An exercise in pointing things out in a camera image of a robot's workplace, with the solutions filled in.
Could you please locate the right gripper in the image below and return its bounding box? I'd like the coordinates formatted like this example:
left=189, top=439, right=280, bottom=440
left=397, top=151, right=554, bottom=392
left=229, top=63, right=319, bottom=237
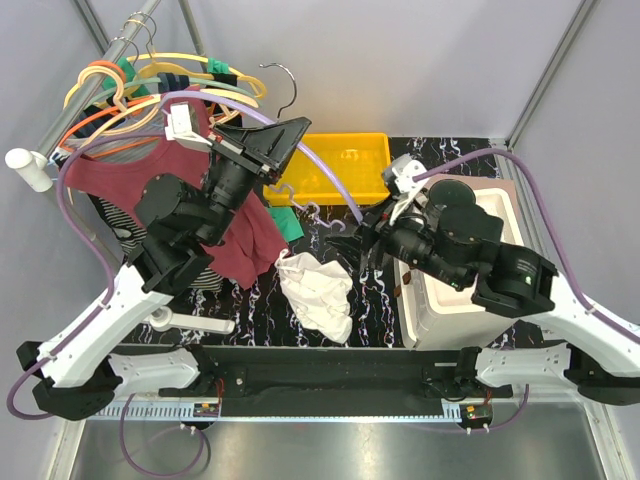
left=323, top=189, right=468, bottom=289

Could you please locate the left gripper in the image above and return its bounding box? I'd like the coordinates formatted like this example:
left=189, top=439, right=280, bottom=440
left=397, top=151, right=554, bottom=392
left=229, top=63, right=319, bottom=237
left=197, top=116, right=310, bottom=246

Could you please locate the white tank top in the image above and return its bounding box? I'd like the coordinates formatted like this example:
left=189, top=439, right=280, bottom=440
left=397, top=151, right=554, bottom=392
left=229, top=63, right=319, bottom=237
left=274, top=249, right=353, bottom=344

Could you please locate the maroon tank top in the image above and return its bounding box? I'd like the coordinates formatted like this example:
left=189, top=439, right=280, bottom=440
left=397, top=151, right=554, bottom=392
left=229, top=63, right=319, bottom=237
left=61, top=84, right=292, bottom=291

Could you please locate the beige plastic hanger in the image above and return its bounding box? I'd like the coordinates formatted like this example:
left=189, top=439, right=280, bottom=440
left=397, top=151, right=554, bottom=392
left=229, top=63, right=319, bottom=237
left=81, top=80, right=161, bottom=146

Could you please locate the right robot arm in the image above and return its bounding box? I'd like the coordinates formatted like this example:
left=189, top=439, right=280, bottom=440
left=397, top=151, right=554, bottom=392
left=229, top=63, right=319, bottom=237
left=326, top=179, right=639, bottom=406

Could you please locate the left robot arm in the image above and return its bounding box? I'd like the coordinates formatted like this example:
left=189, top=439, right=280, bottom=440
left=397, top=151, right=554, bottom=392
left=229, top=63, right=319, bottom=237
left=17, top=117, right=310, bottom=421

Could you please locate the green plastic hanger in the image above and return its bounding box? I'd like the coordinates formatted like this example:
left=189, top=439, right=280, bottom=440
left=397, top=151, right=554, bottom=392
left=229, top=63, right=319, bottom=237
left=87, top=76, right=261, bottom=110

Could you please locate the striped tank top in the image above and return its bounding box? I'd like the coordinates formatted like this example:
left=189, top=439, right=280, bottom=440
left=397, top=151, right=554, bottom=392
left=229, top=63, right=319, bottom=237
left=88, top=195, right=223, bottom=292

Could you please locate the yellow plastic hanger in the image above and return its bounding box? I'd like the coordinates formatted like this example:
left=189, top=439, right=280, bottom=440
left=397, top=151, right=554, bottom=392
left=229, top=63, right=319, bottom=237
left=63, top=52, right=268, bottom=109

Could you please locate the orange plastic hanger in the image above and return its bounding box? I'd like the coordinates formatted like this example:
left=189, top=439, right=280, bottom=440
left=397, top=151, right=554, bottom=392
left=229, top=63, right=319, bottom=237
left=58, top=58, right=249, bottom=156

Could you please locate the green cloth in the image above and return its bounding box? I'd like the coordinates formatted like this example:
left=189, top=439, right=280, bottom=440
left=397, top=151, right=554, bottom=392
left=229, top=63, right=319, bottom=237
left=267, top=207, right=304, bottom=243

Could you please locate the yellow plastic bin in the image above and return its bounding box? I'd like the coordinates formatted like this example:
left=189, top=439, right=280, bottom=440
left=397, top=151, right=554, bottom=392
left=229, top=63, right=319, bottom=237
left=279, top=133, right=391, bottom=206

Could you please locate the white foam box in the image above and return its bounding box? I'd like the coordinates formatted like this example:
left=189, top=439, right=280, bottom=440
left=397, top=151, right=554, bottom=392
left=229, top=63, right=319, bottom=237
left=393, top=188, right=524, bottom=351

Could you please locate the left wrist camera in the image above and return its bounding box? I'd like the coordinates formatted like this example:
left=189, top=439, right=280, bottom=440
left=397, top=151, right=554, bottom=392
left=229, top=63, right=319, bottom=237
left=164, top=102, right=211, bottom=153

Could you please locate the metal clothes rail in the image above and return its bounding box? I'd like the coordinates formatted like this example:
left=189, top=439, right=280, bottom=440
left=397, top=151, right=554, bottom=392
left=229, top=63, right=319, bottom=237
left=36, top=0, right=161, bottom=156

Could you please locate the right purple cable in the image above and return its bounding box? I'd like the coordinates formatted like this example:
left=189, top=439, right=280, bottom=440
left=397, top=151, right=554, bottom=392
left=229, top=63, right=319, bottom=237
left=409, top=147, right=640, bottom=436

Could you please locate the purple cable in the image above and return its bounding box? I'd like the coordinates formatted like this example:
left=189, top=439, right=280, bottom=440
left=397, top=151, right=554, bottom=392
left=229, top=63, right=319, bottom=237
left=409, top=147, right=640, bottom=436
left=7, top=89, right=281, bottom=474

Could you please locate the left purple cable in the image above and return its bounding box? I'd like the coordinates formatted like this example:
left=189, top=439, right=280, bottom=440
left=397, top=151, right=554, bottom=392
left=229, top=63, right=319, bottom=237
left=7, top=89, right=281, bottom=474

